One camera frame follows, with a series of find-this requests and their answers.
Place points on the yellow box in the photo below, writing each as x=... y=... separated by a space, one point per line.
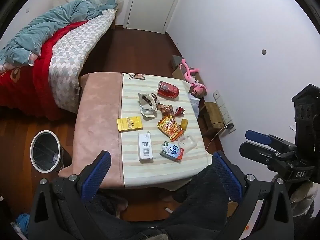
x=129 y=124

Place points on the wooden stool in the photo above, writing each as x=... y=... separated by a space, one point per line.
x=212 y=115

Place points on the brown snack packet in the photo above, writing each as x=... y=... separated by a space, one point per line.
x=166 y=109

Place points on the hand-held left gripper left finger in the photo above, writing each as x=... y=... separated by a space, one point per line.
x=97 y=172

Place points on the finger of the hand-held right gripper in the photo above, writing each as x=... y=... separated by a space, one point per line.
x=257 y=137
x=255 y=153

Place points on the white long box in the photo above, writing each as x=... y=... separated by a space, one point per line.
x=145 y=146

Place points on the round waste bin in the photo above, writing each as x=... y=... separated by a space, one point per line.
x=45 y=152

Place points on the cardboard box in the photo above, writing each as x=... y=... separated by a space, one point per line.
x=178 y=71

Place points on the red blanket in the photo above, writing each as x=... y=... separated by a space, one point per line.
x=30 y=85

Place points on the blue quilt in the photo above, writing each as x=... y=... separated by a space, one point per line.
x=50 y=22

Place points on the white door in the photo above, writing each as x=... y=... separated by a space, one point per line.
x=152 y=5

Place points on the orange snack bag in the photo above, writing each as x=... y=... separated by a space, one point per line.
x=170 y=127

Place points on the clear plastic container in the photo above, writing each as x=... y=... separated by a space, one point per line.
x=188 y=143

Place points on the white plastic bag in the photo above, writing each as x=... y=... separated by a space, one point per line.
x=195 y=105

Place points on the blue cloth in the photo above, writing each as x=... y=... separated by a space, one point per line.
x=22 y=220

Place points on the person's right leg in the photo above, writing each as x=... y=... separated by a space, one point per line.
x=197 y=200

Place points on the milk carton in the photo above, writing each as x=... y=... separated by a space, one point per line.
x=172 y=150

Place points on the red wrapper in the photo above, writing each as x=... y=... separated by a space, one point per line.
x=179 y=111

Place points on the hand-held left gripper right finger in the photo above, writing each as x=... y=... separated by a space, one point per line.
x=226 y=175

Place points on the white power strip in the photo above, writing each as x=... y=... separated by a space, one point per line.
x=222 y=107

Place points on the silver brown snack wrapper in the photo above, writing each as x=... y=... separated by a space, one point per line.
x=147 y=102

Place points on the pink plush toy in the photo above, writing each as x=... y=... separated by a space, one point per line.
x=197 y=87

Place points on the pink table cover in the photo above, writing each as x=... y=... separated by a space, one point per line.
x=100 y=110

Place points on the red soda can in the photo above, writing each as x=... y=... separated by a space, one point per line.
x=168 y=90

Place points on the black plug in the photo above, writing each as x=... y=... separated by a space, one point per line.
x=228 y=125

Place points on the striped tablecloth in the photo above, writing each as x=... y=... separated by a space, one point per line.
x=132 y=105

